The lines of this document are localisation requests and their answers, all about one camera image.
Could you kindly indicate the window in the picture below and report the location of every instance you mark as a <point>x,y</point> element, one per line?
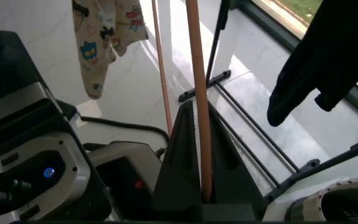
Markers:
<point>269,28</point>

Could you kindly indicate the black clothes rack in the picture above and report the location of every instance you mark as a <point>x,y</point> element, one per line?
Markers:
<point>211,82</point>

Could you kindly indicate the black garment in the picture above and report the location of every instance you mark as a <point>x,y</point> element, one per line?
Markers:
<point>328,56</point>

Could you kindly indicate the cream printed garment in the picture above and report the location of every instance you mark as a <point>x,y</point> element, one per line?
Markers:
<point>95,62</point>

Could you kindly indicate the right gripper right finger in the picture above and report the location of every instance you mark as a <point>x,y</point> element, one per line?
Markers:
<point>232,177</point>

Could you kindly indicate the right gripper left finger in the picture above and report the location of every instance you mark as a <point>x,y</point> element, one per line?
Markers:
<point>179,174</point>

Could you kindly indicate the pink clothes hanger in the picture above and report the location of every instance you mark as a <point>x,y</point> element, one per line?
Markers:
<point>199,77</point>

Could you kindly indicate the white laundry basket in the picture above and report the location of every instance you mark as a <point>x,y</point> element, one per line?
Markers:
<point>309,202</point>

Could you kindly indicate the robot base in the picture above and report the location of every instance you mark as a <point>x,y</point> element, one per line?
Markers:
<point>17,124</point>

